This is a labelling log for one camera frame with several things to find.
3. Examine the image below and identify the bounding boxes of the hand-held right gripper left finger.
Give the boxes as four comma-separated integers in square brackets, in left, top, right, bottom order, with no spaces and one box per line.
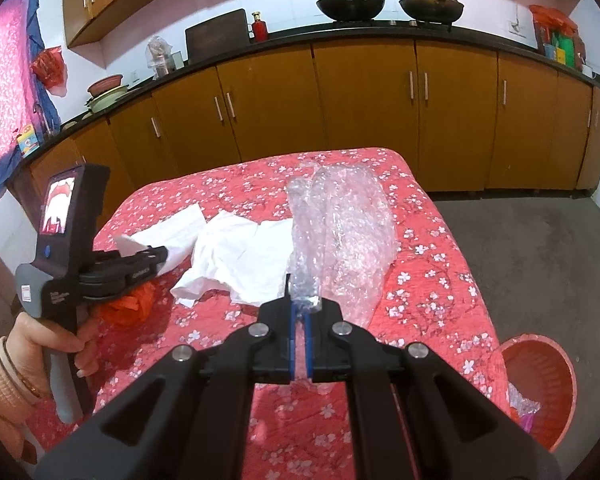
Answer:
[32,274,297,480]

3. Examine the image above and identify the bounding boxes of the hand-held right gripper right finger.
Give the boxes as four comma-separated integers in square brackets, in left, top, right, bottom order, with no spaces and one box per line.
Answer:
[302,296,564,480]

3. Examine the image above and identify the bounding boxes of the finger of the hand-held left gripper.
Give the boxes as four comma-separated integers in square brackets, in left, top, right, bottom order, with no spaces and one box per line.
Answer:
[79,266,162,307]
[92,245,170,274]

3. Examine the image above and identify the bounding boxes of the long white paper tissue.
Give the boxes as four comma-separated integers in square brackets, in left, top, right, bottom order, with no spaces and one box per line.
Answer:
[114,204,207,277]

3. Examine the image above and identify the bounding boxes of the small clear bubble wrap piece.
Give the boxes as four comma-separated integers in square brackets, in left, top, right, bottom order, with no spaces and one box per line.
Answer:
[284,162,399,330]

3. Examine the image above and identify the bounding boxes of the red plastic trash basket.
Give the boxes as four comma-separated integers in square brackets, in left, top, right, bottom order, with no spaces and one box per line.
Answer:
[499,333,579,454]

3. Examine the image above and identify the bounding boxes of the person's left forearm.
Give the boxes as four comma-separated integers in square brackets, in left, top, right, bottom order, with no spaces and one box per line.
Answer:
[0,335,48,467]

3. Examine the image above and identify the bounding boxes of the person's left hand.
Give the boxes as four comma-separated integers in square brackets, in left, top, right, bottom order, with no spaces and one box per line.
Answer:
[9,309,102,387]

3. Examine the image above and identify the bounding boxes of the orange plastic bag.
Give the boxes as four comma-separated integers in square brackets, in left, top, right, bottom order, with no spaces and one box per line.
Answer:
[101,281,157,327]

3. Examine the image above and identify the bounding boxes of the colourful hanging packet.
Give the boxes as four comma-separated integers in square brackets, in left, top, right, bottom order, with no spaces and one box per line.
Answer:
[17,122,39,155]

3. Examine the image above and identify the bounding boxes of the metal faucet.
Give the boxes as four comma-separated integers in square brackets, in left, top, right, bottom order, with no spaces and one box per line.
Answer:
[32,102,54,137]

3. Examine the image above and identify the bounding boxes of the pale green basin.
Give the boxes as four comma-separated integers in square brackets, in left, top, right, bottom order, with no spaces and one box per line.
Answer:
[83,85,130,114]

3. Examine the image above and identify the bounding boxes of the red plastic basin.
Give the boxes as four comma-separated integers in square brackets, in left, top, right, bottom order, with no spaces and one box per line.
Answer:
[86,74,125,96]

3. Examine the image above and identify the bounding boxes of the pink curtain with blue border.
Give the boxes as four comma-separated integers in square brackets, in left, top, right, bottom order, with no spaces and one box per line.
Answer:
[0,0,62,217]

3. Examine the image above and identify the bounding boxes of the red hanging plastic bag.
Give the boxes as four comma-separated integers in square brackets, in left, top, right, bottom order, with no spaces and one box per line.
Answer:
[31,45,66,96]

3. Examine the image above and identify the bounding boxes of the chopstick holder in plastic bag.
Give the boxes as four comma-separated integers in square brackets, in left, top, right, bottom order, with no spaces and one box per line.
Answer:
[145,35,184,80]

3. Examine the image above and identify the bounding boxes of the dark cutting board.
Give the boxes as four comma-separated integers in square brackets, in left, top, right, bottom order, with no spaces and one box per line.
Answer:
[184,8,249,64]

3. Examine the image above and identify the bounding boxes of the wooden lower kitchen cabinets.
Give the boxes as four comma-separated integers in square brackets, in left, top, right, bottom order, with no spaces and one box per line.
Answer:
[27,37,600,212]

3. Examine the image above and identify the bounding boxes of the red bottle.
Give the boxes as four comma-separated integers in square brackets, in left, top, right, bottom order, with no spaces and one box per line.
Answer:
[251,11,270,43]

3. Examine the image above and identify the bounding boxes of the black kitchen countertop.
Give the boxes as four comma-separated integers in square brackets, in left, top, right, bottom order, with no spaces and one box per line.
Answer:
[20,22,600,162]

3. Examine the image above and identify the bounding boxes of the wok with metal lid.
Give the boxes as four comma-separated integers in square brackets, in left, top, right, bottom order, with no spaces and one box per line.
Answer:
[398,0,465,25]

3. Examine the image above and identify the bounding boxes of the green boxes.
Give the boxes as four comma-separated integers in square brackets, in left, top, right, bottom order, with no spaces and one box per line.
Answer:
[542,30,576,66]

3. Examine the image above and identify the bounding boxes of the red plastic bag on counter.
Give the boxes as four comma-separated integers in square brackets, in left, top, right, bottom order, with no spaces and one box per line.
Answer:
[528,4,579,59]

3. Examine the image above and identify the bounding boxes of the gold bracelet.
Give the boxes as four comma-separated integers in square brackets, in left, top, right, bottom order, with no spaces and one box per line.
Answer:
[17,362,49,400]

